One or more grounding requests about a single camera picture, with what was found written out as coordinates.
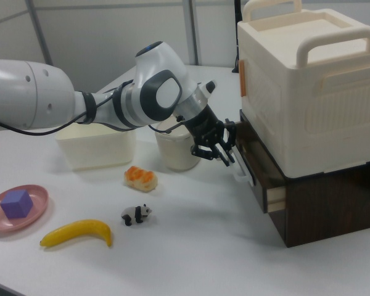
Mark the dark wooden drawer cabinet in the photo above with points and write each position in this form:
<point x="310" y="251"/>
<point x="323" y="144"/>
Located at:
<point x="327" y="206"/>

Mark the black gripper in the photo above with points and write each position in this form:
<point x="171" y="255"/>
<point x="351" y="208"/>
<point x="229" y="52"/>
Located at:
<point x="205" y="128"/>

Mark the toy panda figure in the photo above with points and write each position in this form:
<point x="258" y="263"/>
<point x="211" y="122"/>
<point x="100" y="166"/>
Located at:
<point x="135" y="214"/>

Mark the cream cylindrical lidded bin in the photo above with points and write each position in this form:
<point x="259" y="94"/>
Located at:
<point x="175" y="151"/>

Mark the purple cube block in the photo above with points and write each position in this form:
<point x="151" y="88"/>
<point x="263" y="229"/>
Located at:
<point x="17" y="205"/>

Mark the pink plate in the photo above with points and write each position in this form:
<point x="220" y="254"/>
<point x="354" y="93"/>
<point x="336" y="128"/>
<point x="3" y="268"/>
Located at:
<point x="38" y="205"/>

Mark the toy bread with orange glaze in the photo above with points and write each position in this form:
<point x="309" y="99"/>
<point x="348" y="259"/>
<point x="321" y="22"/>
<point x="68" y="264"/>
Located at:
<point x="140" y="179"/>

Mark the black stand pole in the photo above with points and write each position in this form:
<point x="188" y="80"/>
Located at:
<point x="237" y="34"/>

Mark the yellow toy banana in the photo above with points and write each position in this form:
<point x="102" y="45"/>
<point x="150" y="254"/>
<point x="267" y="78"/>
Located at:
<point x="80" y="232"/>

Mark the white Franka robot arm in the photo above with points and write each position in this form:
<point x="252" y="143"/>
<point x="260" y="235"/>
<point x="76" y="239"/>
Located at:
<point x="27" y="95"/>

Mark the cream rectangular plastic container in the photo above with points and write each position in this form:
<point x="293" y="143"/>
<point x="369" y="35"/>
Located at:
<point x="95" y="148"/>

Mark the orange microwave door latch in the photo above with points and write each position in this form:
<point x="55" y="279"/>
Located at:
<point x="242" y="78"/>

